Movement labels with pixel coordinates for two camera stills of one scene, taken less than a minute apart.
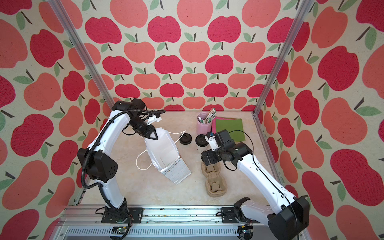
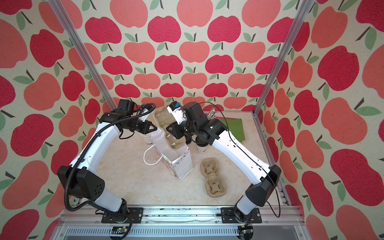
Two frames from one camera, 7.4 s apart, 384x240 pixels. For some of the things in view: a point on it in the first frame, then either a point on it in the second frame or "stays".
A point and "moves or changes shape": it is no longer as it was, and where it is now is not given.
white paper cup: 201,149 stays
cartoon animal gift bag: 165,156 moves or changes shape
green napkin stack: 234,127 stays
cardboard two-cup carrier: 216,184 stays
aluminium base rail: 85,223 stays
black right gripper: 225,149 to 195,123
